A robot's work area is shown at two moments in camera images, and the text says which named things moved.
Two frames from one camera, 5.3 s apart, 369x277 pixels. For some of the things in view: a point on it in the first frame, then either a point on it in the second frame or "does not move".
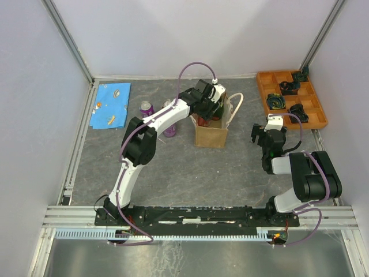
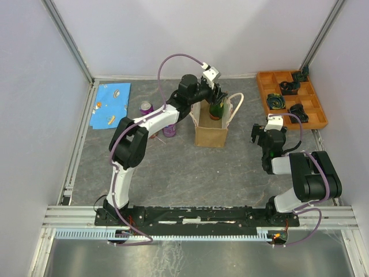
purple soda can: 146,108 does not move
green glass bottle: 219,111 does not move
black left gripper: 207,115 to 216,98
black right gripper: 257,130 does not move
